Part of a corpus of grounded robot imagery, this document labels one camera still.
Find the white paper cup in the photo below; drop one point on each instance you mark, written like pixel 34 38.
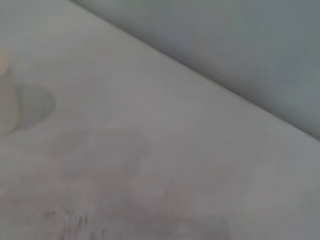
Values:
pixel 7 100

